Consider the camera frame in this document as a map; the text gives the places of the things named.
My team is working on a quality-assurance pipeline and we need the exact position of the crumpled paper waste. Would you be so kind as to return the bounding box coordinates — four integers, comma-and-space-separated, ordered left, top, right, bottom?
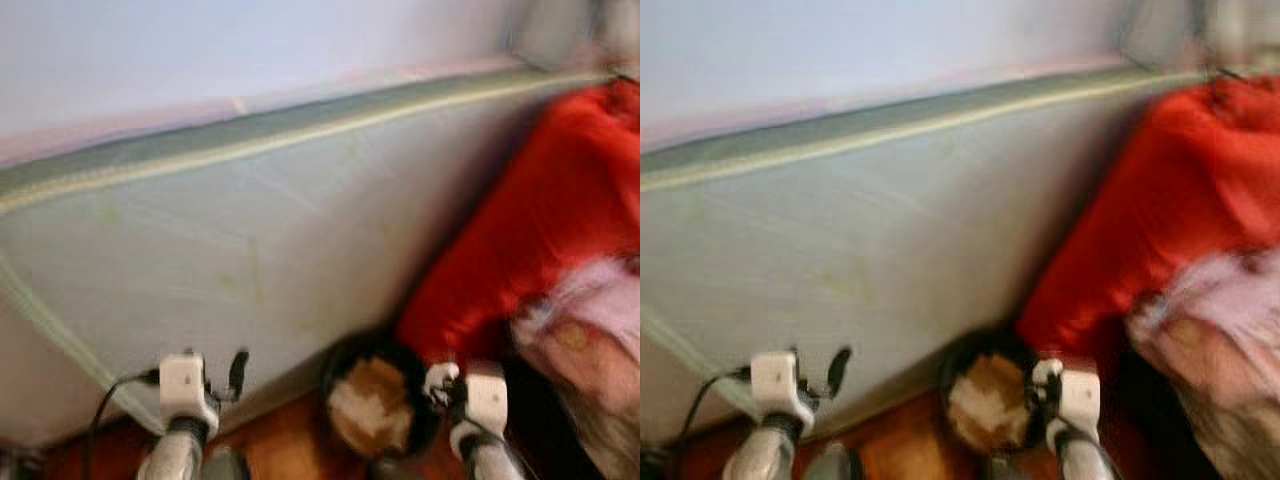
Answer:
947, 355, 1031, 449
330, 358, 413, 451

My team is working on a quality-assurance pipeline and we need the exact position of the black waste bin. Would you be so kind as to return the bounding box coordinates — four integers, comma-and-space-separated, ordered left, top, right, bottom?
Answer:
323, 330, 443, 461
940, 328, 1051, 456

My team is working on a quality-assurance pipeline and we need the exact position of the pale green upright mattress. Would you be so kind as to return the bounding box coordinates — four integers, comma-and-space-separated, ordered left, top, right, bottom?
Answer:
640, 65, 1216, 446
0, 65, 616, 451

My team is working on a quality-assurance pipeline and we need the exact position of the pink cartoon print blanket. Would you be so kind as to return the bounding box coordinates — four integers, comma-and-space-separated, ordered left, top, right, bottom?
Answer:
1125, 250, 1280, 411
510, 255, 641, 416

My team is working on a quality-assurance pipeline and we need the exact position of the bed with beige bedspread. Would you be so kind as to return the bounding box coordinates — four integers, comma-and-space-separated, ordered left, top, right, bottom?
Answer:
1170, 385, 1280, 480
555, 385, 641, 480

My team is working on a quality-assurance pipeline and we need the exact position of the large red cushion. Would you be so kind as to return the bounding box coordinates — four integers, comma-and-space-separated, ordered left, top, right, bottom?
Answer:
1015, 78, 1280, 366
395, 80, 641, 366

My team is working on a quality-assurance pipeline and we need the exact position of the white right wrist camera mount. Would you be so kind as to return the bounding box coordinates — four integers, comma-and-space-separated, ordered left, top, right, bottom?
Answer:
1058, 358, 1101, 433
465, 362, 509, 438

